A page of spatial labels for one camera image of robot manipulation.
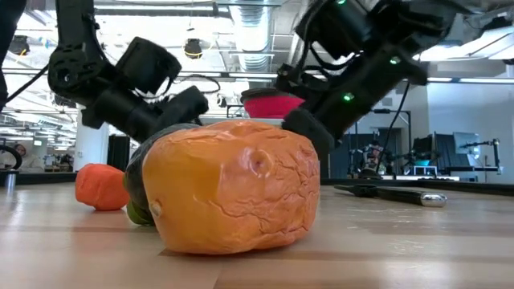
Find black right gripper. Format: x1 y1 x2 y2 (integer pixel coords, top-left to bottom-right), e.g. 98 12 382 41
276 51 429 162

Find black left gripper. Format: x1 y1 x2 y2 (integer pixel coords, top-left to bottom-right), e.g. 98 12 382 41
82 85 210 144

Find red collapsible bowl grey rim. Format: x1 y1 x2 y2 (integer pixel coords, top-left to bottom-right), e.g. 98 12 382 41
240 88 306 120

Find dark green avocado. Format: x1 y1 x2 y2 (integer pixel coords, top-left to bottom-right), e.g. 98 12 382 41
122 122 202 226

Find orange bell pepper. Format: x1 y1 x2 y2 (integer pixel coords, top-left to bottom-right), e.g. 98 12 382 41
141 120 322 256

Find small orange tangerine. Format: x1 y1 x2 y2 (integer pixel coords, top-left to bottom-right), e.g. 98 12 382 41
75 162 132 212

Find black round ceiling device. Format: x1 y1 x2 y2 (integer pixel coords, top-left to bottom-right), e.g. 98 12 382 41
183 38 204 60

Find black partition cabinets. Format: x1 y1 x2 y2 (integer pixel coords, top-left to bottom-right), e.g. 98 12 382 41
320 132 405 180

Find person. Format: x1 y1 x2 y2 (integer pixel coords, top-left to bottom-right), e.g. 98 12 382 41
11 143 44 173
365 140 385 172

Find black tall cabinet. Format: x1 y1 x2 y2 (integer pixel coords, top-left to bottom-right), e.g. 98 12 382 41
107 134 132 173

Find white building column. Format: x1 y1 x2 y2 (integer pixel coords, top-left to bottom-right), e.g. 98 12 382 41
73 104 110 173

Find black tool with silver cap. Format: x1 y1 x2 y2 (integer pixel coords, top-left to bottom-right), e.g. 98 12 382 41
332 183 448 209

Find grey monitor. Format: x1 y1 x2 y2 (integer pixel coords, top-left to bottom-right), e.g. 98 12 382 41
453 131 482 157

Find black articulated stand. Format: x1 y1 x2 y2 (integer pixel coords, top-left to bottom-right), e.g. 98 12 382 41
459 138 503 174

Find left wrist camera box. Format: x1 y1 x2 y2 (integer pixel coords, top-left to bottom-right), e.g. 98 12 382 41
116 36 182 96

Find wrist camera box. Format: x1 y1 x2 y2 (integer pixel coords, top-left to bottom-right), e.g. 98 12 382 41
116 36 182 96
296 0 386 61

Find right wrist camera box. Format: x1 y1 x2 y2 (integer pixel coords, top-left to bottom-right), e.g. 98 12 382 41
296 0 386 61

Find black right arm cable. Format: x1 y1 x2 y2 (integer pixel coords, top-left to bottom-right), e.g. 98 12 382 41
359 82 410 181

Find silver ribbed ventilation duct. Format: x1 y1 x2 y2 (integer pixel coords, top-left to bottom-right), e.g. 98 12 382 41
228 3 274 92

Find black metal gantry frame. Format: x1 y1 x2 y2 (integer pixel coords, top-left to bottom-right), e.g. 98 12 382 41
385 108 413 140

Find black cable ring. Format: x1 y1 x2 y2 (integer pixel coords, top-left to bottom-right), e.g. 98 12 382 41
0 143 25 172

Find silver metal post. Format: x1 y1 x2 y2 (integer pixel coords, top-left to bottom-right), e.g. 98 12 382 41
4 168 18 193

